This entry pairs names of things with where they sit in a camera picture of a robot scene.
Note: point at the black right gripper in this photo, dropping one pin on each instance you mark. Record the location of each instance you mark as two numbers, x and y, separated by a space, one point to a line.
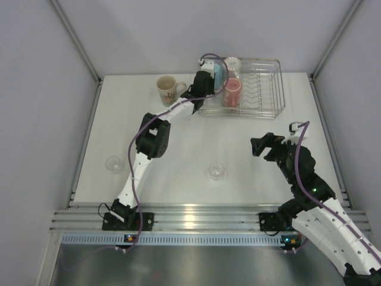
269 140

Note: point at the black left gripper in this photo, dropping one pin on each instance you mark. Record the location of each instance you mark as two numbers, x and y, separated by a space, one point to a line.
211 82

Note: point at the light blue mug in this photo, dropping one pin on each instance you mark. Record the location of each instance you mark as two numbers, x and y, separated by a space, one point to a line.
218 75

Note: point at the pink ghost pattern mug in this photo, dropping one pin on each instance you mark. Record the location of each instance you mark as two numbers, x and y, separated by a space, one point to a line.
232 92

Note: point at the white floral mug orange inside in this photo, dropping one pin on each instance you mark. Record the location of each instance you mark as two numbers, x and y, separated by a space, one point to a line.
234 67

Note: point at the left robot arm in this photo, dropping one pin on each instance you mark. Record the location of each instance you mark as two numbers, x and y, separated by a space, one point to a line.
151 141

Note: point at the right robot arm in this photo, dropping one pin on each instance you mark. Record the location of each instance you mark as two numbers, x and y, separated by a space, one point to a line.
317 214

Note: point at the beige coral pattern mug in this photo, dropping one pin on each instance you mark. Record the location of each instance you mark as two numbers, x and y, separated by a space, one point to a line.
170 89

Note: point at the clear plastic cup centre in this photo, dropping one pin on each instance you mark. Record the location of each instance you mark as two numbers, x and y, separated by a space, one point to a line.
216 171

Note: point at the clear plastic cup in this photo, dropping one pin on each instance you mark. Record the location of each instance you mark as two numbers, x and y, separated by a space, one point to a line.
216 171
114 164

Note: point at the clear plastic cup left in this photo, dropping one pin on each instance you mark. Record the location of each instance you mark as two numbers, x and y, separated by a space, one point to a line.
114 164

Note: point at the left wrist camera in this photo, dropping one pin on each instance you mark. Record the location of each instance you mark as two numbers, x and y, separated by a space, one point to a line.
207 65

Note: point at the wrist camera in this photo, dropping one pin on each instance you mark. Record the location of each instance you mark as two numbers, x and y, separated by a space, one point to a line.
297 130
207 65

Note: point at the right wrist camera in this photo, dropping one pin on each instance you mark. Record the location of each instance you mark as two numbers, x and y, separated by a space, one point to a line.
297 130

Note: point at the metal wire dish rack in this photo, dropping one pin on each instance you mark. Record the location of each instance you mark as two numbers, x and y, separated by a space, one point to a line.
262 94

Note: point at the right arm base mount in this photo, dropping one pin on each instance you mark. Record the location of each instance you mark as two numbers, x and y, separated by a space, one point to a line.
272 223

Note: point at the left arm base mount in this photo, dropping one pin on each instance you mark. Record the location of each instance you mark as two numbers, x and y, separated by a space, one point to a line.
113 223

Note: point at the aluminium mounting rail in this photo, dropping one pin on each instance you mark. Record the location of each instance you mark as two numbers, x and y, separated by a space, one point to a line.
219 218

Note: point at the perforated cable duct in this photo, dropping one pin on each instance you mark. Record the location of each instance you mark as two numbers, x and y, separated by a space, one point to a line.
176 239

